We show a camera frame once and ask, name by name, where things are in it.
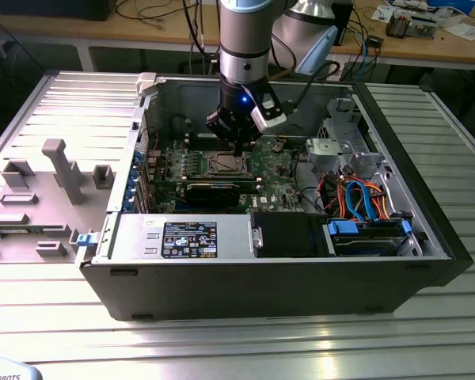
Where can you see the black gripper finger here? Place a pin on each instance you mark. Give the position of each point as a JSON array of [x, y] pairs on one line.
[[217, 126], [242, 148]]

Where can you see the silver CPU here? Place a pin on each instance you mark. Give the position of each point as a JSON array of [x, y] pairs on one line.
[[226, 163]]

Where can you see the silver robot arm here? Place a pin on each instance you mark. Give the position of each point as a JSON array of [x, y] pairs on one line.
[[243, 43]]

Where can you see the black RAM slot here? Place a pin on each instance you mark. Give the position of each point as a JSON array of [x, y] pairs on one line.
[[196, 147], [196, 144], [196, 137], [196, 140]]

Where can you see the CPU socket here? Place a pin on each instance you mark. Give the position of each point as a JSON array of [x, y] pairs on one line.
[[210, 172]]

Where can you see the green motherboard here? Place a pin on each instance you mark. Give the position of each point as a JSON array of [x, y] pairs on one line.
[[279, 190]]

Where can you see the black graphics card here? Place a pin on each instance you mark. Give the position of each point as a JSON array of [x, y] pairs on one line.
[[211, 196]]

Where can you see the silver metal drive cage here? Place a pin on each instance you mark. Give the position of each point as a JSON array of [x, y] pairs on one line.
[[324, 152]]

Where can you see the grey plastic case latch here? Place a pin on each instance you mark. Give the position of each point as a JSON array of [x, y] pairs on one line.
[[146, 85]]

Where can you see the blue card clip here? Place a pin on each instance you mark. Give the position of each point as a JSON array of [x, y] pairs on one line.
[[134, 176], [127, 204], [130, 191], [137, 159]]

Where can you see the grey power supply unit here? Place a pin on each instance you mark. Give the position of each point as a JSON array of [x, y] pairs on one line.
[[229, 237]]

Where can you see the wooden workbench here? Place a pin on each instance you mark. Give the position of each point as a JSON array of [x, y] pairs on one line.
[[162, 33]]

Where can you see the black PC case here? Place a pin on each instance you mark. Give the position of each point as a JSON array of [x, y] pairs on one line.
[[241, 289]]

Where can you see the small black box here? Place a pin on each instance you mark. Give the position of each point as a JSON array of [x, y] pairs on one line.
[[375, 41]]

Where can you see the hard disk in blue carrier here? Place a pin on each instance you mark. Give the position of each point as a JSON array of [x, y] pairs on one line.
[[364, 247]]

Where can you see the blue case latch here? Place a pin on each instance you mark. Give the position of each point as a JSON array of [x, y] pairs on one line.
[[85, 240]]

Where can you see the metal heat sink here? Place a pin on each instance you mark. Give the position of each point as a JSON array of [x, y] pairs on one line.
[[397, 25]]

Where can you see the grey parts rack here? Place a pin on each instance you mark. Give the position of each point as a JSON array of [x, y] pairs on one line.
[[43, 221]]

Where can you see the black equipment box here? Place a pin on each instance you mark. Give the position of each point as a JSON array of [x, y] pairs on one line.
[[55, 10]]

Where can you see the grey metal box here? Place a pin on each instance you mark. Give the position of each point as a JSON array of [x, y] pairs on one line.
[[423, 27]]

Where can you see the blue flat box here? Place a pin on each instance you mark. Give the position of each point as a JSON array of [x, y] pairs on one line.
[[451, 4]]

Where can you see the white paper sheets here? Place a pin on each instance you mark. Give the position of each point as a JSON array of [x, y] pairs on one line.
[[465, 31]]

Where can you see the pale blue teach pendant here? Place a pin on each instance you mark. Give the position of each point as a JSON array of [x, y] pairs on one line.
[[8, 370]]

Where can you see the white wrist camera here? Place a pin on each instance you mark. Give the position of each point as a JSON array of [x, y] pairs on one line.
[[269, 118]]

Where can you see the silver metal bracket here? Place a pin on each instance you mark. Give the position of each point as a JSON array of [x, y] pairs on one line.
[[257, 237]]

